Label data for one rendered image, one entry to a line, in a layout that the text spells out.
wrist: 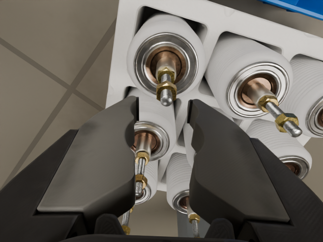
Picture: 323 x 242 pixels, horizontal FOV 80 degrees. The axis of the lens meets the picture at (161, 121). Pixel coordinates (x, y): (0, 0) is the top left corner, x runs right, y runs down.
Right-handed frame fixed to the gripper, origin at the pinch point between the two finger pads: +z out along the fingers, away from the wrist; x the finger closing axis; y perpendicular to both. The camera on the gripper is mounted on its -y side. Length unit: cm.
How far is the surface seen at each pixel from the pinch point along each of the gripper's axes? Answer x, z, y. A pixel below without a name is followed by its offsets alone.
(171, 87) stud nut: 0.6, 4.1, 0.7
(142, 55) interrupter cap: -2.4, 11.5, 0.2
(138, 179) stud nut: -2.2, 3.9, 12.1
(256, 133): 17.7, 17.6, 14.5
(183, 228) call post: 7.4, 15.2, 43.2
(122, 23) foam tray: -5.9, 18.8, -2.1
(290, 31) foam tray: 17.4, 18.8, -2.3
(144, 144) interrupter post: -2.1, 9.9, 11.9
